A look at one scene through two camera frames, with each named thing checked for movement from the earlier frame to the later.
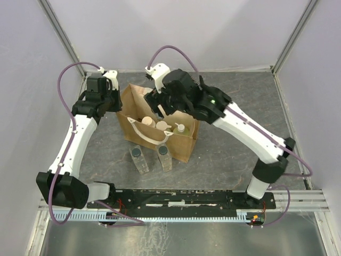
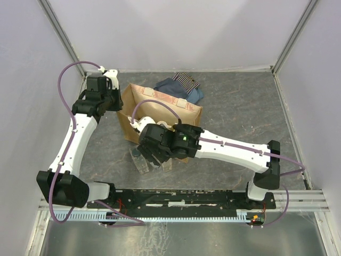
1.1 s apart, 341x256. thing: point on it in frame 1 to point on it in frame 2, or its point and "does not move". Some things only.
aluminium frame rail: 285,201 does not move
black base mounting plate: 175,199 does not move
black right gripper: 155,100 to 148,152
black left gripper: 118,105 does not move
